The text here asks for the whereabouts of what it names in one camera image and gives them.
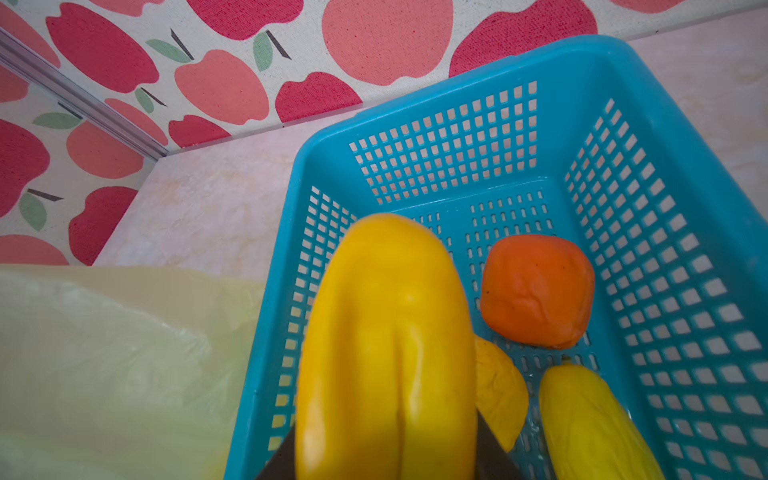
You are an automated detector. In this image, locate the yellow toy bell pepper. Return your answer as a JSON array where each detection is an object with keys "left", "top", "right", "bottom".
[{"left": 475, "top": 336, "right": 529, "bottom": 453}]

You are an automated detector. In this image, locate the teal plastic mesh basket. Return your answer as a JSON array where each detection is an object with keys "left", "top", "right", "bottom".
[{"left": 225, "top": 36, "right": 767, "bottom": 479}]

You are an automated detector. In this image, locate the red-orange toy persimmon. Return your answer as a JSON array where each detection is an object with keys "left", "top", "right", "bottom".
[{"left": 480, "top": 234, "right": 596, "bottom": 350}]

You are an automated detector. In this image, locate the aluminium left rear corner post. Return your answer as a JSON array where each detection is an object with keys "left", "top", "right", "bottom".
[{"left": 1, "top": 30, "right": 169, "bottom": 162}]

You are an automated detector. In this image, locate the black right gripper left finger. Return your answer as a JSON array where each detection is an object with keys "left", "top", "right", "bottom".
[{"left": 256, "top": 427, "right": 297, "bottom": 480}]

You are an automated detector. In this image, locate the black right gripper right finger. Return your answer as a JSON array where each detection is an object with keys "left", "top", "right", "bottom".
[{"left": 475, "top": 411, "right": 524, "bottom": 480}]

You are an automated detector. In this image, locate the yellow translucent plastic bag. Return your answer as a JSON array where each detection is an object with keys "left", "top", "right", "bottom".
[{"left": 1, "top": 265, "right": 264, "bottom": 479}]

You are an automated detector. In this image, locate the yellow toy lemon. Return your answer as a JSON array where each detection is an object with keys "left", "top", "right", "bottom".
[{"left": 539, "top": 364, "right": 664, "bottom": 479}]

